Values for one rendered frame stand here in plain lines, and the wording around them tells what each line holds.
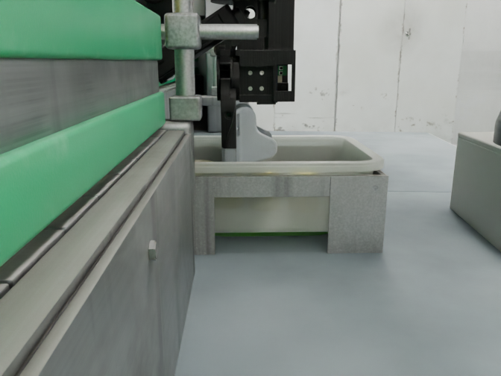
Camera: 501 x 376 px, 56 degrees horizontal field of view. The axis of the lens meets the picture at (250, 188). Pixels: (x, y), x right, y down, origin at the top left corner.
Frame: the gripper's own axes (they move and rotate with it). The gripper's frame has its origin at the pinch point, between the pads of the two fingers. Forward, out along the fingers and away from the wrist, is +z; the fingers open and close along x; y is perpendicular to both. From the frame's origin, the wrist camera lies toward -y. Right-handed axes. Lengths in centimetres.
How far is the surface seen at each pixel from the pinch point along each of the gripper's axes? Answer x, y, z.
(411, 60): 344, 153, -14
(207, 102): 49.1, -4.2, -4.2
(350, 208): -10.2, 11.8, 0.9
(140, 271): -36.0, -3.2, -5.0
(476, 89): 388, 235, 14
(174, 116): -14.2, -4.1, -8.4
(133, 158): -26.7, -5.0, -7.5
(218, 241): -9.7, -0.9, 4.2
